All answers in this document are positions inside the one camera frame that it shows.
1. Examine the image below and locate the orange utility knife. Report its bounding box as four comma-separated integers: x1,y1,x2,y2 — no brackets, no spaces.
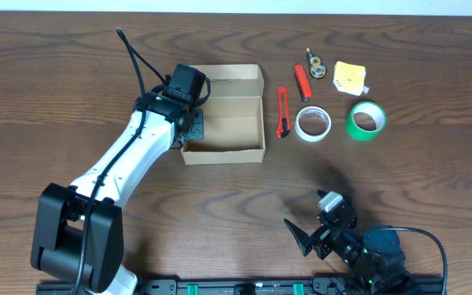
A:
275,85,291,138

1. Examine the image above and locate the brown cardboard box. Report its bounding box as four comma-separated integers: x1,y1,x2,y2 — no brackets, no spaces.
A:
181,64,266,165

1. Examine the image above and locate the yellow sticky note pad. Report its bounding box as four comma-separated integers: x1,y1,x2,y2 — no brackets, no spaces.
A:
333,61,370,96

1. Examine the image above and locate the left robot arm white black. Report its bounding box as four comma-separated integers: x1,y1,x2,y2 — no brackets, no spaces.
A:
30,64,211,294

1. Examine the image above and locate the white tape roll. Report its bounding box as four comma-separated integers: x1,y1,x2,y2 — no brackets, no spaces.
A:
295,106,332,143

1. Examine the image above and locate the green tape roll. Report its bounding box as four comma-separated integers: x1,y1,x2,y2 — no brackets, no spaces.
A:
345,101,387,142

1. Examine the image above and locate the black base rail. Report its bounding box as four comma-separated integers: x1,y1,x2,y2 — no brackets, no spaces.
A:
35,276,443,295

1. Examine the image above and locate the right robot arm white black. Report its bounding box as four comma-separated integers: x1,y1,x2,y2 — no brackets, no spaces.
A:
284,192,424,294

